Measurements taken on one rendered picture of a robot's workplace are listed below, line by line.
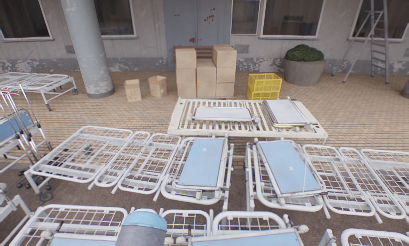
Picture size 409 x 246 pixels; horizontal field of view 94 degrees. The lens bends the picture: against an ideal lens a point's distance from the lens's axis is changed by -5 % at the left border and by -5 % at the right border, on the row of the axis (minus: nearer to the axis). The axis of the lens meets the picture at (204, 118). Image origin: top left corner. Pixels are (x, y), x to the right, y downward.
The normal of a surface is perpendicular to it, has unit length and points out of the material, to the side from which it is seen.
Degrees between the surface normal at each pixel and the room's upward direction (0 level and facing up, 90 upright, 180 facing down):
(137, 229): 4
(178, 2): 90
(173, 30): 90
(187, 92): 90
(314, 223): 0
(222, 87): 90
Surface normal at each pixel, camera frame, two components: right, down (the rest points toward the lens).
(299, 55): -0.03, 0.22
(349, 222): 0.00, -0.87
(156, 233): 0.79, -0.53
